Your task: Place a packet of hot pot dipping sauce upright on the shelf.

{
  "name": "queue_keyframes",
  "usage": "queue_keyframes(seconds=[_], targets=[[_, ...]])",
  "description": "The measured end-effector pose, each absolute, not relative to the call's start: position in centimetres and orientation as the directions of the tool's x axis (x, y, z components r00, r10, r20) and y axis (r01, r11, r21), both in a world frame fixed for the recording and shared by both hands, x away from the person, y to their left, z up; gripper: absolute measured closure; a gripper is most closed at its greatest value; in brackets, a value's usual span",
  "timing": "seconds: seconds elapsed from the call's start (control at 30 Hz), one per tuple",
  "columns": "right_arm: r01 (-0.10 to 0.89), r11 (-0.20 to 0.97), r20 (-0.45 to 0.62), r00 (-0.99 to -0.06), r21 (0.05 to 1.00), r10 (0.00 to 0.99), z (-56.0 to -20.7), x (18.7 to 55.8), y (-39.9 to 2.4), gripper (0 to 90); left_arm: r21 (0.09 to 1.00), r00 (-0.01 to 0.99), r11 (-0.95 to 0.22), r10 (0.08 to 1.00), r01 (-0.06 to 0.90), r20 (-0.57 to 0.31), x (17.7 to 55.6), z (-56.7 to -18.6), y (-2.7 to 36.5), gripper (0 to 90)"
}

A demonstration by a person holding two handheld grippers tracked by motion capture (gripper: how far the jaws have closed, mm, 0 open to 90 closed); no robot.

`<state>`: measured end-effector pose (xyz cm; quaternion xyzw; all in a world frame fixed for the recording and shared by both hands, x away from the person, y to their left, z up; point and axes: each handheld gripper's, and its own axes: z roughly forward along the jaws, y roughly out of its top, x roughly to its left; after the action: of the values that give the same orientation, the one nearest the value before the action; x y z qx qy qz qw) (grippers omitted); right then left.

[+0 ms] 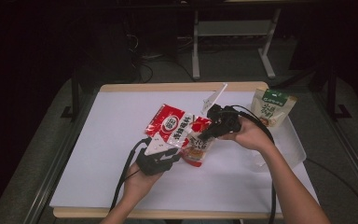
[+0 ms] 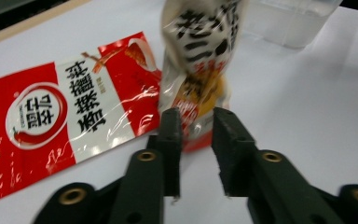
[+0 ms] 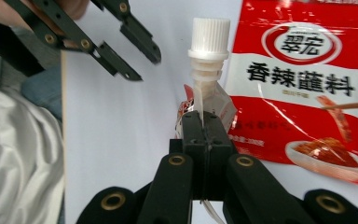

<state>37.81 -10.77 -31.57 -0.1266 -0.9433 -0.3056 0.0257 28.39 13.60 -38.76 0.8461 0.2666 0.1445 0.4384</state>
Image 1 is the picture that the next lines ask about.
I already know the wooden table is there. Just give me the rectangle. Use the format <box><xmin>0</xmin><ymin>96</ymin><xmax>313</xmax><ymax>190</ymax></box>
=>
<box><xmin>52</xmin><ymin>81</ymin><xmax>285</xmax><ymax>220</ymax></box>

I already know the translucent plastic container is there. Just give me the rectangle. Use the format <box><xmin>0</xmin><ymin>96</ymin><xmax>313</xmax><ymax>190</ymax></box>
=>
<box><xmin>248</xmin><ymin>105</ymin><xmax>307</xmax><ymax>173</ymax></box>

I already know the white metal frame stand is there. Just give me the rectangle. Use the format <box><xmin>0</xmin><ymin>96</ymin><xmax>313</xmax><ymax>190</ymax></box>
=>
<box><xmin>191</xmin><ymin>7</ymin><xmax>282</xmax><ymax>80</ymax></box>

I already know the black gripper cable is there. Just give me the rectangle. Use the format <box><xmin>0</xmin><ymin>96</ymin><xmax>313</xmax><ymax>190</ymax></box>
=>
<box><xmin>109</xmin><ymin>137</ymin><xmax>153</xmax><ymax>213</ymax></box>
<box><xmin>229</xmin><ymin>105</ymin><xmax>278</xmax><ymax>224</ymax></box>

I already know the bundle of dark floor cables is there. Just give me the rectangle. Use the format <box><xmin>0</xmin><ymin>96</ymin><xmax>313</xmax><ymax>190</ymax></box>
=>
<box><xmin>125</xmin><ymin>31</ymin><xmax>197</xmax><ymax>83</ymax></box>

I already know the person's left hand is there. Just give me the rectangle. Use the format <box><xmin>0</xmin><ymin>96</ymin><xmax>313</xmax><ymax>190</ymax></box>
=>
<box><xmin>122</xmin><ymin>162</ymin><xmax>165</xmax><ymax>204</ymax></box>

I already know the aluminium rail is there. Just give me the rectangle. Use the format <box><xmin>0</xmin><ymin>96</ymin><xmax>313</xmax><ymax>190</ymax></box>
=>
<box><xmin>310</xmin><ymin>90</ymin><xmax>358</xmax><ymax>203</ymax></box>
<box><xmin>22</xmin><ymin>92</ymin><xmax>98</xmax><ymax>224</ymax></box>

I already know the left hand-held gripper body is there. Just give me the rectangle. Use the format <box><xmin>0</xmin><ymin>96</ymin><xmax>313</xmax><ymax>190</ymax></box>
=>
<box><xmin>135</xmin><ymin>132</ymin><xmax>172</xmax><ymax>176</ymax></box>

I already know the white table mat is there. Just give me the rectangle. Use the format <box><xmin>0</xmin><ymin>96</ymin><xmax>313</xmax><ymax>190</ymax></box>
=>
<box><xmin>48</xmin><ymin>91</ymin><xmax>321</xmax><ymax>216</ymax></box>

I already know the black floor cable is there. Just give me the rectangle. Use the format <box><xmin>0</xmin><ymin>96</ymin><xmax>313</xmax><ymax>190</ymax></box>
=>
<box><xmin>304</xmin><ymin>158</ymin><xmax>358</xmax><ymax>218</ymax></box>

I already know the person's right hand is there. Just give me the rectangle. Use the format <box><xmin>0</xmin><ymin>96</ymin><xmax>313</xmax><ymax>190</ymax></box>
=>
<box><xmin>218</xmin><ymin>116</ymin><xmax>276</xmax><ymax>153</ymax></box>

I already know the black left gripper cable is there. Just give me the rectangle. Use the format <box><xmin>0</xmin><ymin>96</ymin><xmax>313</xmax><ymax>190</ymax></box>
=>
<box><xmin>109</xmin><ymin>137</ymin><xmax>153</xmax><ymax>213</ymax></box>

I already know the small red and white packet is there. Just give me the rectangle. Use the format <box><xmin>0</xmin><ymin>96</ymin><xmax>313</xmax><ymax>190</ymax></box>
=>
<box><xmin>180</xmin><ymin>132</ymin><xmax>215</xmax><ymax>168</ymax></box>

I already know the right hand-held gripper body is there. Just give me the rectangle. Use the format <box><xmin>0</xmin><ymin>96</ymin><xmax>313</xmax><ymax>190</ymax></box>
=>
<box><xmin>200</xmin><ymin>83</ymin><xmax>243</xmax><ymax>134</ymax></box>

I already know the black metal stand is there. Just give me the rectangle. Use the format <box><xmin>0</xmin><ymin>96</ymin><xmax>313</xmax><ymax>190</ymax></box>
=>
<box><xmin>325</xmin><ymin>64</ymin><xmax>352</xmax><ymax>120</ymax></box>
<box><xmin>60</xmin><ymin>68</ymin><xmax>82</xmax><ymax>122</ymax></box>

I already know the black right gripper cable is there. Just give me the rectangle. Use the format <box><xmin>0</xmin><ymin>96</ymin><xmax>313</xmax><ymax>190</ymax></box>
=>
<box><xmin>229</xmin><ymin>105</ymin><xmax>278</xmax><ymax>224</ymax></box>

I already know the large red seasoning packet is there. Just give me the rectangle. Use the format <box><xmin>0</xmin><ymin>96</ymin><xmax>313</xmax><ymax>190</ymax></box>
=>
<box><xmin>145</xmin><ymin>103</ymin><xmax>213</xmax><ymax>148</ymax></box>

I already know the green and beige food packet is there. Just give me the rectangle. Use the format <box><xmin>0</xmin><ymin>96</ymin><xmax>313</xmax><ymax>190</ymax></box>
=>
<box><xmin>250</xmin><ymin>88</ymin><xmax>298</xmax><ymax>128</ymax></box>

